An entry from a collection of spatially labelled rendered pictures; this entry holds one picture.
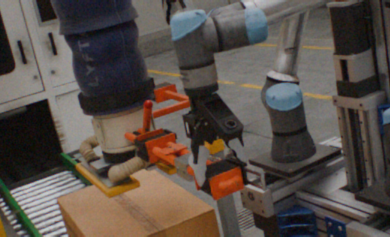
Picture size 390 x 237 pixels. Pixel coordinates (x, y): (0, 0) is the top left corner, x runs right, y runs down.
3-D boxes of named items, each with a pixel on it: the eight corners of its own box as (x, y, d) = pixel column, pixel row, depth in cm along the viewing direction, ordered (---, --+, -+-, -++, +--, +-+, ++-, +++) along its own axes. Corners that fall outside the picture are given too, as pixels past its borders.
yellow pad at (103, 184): (76, 169, 191) (72, 155, 190) (103, 160, 195) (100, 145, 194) (109, 199, 162) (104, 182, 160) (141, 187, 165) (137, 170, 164)
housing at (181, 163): (175, 175, 140) (172, 158, 139) (200, 166, 143) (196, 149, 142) (188, 183, 134) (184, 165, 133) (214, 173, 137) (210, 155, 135)
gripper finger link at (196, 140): (205, 163, 125) (213, 124, 124) (209, 166, 123) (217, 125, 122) (186, 162, 122) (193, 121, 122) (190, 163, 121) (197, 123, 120)
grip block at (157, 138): (136, 157, 159) (131, 137, 157) (169, 146, 163) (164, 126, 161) (148, 164, 152) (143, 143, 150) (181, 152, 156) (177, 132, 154)
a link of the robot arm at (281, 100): (274, 135, 187) (266, 94, 183) (268, 124, 200) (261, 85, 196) (310, 127, 187) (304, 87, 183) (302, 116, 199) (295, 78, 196)
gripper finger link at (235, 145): (241, 156, 133) (220, 127, 130) (255, 162, 128) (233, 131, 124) (232, 165, 133) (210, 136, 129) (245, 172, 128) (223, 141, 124)
